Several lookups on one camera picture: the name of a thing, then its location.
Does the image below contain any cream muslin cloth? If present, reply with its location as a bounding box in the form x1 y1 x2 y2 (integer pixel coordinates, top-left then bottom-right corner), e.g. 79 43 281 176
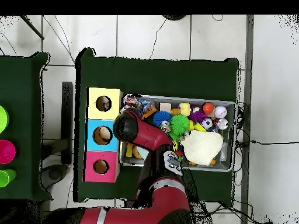
180 129 224 166

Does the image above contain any purple spiky monster toy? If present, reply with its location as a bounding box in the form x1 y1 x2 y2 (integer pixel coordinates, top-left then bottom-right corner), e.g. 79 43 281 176
187 104 208 123

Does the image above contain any silver mesh bin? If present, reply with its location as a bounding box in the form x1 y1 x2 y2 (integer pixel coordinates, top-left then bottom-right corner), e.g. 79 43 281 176
119 93 238 173

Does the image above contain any black upright panel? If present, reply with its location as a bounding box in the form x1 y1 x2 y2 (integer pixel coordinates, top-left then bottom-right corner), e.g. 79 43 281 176
61 81 74 165

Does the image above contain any dark green table cloth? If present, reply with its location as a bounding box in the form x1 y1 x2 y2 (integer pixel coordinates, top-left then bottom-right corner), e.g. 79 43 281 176
74 47 239 207
0 51 53 202

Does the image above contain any lime green plastic cup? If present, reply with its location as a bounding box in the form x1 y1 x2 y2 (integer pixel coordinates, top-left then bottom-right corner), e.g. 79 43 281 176
0 169 18 188
0 105 10 134

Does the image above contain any white baseball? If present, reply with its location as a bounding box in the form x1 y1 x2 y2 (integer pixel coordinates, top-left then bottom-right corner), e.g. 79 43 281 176
214 106 228 119

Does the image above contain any black round fixture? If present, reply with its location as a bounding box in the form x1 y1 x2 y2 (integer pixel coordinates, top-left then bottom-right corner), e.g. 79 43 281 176
162 15 187 21

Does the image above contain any blue spiky rubber ball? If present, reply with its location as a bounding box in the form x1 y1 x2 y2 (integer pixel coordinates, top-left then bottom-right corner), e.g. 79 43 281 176
152 110 172 127

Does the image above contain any orange smooth ball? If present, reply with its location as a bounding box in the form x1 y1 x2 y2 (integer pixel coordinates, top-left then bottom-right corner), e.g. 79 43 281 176
202 102 215 115

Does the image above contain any black power cable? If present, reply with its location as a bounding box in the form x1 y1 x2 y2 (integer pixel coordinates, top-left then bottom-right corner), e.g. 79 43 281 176
234 139 299 147

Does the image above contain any green spiky rubber ball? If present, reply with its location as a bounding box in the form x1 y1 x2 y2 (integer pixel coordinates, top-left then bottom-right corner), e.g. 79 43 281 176
169 114 190 142

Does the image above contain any wooden three-hole box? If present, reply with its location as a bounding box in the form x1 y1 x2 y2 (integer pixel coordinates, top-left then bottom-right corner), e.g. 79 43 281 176
82 87 124 183

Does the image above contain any black diagonal rod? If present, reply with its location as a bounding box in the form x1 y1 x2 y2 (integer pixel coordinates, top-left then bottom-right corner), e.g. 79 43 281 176
19 15 45 40

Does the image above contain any pink plastic cup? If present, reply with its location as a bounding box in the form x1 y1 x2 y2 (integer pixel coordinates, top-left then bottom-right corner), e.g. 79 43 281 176
0 139 17 165

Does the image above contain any yellow plush duck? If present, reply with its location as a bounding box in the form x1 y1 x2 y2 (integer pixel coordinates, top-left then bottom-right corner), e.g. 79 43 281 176
179 102 192 117

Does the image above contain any grey stand base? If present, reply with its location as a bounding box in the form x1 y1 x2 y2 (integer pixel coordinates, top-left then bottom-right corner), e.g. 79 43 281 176
40 163 69 190

